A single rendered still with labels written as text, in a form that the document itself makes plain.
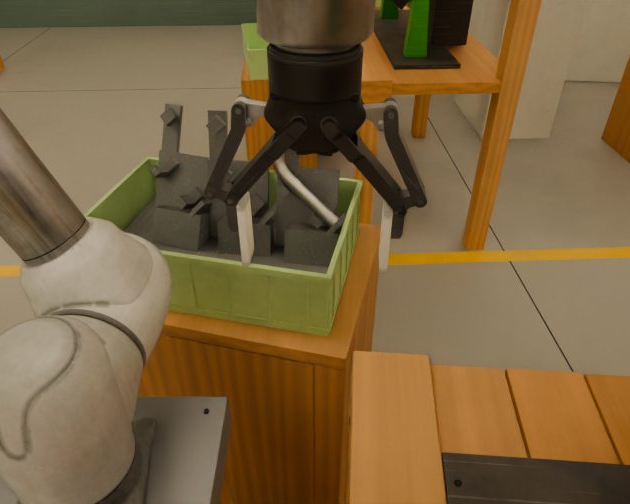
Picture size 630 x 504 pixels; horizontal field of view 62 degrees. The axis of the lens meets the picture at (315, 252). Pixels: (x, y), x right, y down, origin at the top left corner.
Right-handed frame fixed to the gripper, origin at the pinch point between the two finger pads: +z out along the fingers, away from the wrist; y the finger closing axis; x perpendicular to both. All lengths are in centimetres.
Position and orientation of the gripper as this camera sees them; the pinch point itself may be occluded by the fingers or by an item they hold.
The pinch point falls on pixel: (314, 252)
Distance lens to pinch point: 52.7
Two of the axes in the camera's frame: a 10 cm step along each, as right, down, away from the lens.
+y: -10.0, -0.4, 0.6
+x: -0.7, 5.9, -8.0
